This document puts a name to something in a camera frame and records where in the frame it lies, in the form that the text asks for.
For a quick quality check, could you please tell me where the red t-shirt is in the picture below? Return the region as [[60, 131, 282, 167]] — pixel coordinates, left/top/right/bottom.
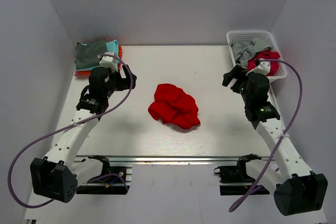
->
[[148, 83, 201, 130]]

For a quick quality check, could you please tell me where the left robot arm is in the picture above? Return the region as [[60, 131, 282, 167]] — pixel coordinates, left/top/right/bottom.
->
[[30, 65, 136, 203]]

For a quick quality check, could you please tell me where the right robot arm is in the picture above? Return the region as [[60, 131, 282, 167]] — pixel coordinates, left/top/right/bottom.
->
[[218, 65, 328, 216]]

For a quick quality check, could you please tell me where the grey t-shirt in basket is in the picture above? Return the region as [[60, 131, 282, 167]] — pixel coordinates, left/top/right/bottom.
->
[[230, 38, 272, 69]]

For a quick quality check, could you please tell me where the folded orange t-shirt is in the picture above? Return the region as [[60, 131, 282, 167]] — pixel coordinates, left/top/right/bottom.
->
[[75, 45, 122, 71]]

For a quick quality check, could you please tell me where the folded dark grey t-shirt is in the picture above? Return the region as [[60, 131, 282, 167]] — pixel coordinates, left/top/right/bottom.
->
[[75, 39, 107, 69]]

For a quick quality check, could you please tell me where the magenta t-shirt in basket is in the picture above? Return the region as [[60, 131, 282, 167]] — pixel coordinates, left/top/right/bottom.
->
[[247, 50, 280, 76]]

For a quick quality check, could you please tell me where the folded teal t-shirt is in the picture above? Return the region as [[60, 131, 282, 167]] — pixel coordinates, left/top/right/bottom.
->
[[76, 39, 122, 72]]

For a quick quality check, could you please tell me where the white plastic basket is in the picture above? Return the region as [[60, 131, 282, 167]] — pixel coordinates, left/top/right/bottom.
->
[[226, 30, 280, 65]]

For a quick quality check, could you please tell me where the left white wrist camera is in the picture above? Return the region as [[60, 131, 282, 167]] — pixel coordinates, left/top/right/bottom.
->
[[98, 52, 120, 72]]

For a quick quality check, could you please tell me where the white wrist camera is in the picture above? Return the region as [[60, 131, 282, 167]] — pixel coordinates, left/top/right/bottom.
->
[[98, 52, 120, 72], [246, 61, 271, 76]]

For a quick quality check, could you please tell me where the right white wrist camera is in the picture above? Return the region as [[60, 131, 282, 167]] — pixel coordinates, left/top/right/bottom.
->
[[246, 61, 271, 76]]

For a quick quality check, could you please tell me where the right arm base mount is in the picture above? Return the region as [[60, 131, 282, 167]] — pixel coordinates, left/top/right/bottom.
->
[[213, 154, 262, 196]]

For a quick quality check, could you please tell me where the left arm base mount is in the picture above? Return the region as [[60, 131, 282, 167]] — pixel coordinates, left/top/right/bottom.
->
[[75, 155, 132, 195]]

